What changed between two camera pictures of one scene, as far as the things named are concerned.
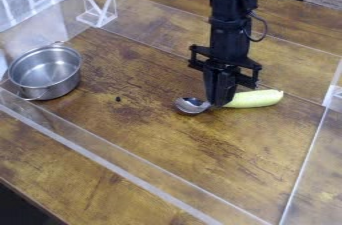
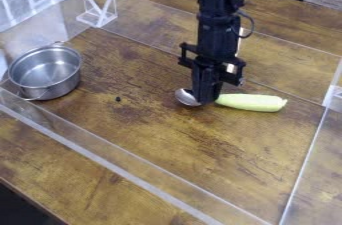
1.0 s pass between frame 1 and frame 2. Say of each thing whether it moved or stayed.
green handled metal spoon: moved
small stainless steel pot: stayed
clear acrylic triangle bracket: stayed
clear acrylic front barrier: stayed
